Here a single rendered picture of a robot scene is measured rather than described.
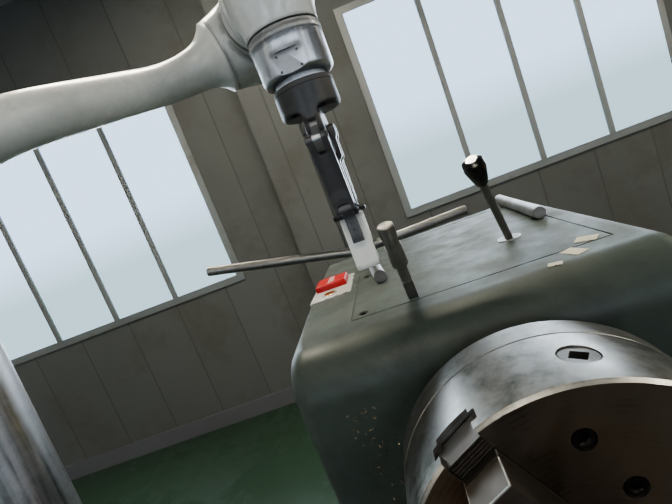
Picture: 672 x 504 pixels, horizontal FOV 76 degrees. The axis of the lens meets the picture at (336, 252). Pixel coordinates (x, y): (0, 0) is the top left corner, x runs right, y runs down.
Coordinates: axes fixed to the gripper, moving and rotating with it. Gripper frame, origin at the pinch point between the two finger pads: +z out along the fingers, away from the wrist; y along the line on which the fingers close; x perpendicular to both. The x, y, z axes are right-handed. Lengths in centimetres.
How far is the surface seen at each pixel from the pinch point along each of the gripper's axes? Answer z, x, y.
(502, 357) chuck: 12.3, 9.9, 16.3
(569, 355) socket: 12.8, 14.9, 18.1
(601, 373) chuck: 12.5, 15.5, 22.4
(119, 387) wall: 77, -239, -237
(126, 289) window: 8, -198, -238
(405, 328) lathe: 11.2, 1.8, 4.9
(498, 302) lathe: 11.4, 12.8, 5.3
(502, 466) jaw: 15.5, 6.3, 25.4
